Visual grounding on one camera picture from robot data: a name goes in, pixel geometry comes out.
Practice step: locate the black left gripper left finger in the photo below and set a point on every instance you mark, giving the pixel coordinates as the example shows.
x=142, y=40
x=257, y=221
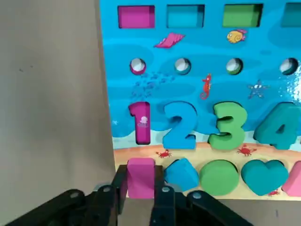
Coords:
x=94, y=209

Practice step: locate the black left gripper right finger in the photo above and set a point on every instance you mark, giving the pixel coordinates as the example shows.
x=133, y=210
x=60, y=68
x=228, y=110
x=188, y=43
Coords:
x=178, y=212

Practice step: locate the magenta rectangular block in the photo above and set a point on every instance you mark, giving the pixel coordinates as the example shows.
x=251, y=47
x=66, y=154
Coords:
x=141, y=179

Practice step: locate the blue ocean toy board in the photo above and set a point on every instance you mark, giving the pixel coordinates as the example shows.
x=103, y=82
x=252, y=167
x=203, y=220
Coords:
x=258, y=47

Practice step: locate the blue diamond shape piece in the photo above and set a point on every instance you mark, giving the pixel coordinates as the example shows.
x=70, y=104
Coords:
x=181, y=176

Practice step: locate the green circle piece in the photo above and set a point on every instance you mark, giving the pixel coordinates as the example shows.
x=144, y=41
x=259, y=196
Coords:
x=218, y=179

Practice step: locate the blue number two piece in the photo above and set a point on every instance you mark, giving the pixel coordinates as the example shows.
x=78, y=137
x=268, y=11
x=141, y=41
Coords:
x=178, y=142

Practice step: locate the teal heart piece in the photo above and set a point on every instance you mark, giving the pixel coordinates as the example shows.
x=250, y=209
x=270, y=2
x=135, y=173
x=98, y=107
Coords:
x=263, y=179

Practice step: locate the green number three piece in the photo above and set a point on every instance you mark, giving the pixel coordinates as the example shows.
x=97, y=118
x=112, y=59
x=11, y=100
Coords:
x=232, y=108

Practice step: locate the pink trapezoid piece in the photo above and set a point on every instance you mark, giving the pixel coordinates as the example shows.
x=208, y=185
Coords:
x=294, y=181

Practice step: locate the teal number four piece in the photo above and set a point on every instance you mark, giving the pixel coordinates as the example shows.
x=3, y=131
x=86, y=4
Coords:
x=268, y=131

